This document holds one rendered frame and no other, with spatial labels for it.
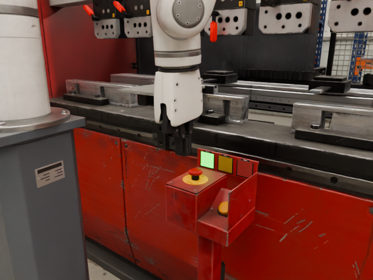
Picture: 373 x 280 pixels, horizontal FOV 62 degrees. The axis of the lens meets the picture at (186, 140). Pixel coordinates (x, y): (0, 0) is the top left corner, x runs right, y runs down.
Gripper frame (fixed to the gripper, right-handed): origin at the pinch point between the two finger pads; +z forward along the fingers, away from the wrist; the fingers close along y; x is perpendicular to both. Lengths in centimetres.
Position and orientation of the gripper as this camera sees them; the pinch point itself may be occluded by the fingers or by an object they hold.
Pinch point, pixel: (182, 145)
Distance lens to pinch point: 62.1
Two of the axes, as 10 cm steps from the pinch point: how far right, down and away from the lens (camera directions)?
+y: -6.0, 3.1, -7.4
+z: 0.5, 9.4, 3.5
